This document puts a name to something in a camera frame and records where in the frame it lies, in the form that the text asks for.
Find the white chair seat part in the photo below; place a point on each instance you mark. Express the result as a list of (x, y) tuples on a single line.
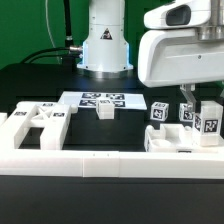
[(176, 138)]

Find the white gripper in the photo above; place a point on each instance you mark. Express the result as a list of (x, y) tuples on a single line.
[(183, 46)]

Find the white U-shaped obstacle frame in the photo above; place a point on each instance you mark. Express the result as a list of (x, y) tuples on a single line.
[(111, 164)]

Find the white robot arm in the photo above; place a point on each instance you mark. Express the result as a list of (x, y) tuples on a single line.
[(105, 51)]

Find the white chair back part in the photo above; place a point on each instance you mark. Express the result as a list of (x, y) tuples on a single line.
[(53, 118)]

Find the white tag sheet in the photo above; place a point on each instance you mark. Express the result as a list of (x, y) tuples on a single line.
[(88, 99)]

